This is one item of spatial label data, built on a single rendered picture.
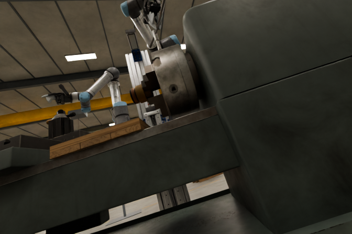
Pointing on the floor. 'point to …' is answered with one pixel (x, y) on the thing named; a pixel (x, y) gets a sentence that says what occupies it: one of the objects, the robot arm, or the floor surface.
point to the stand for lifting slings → (124, 215)
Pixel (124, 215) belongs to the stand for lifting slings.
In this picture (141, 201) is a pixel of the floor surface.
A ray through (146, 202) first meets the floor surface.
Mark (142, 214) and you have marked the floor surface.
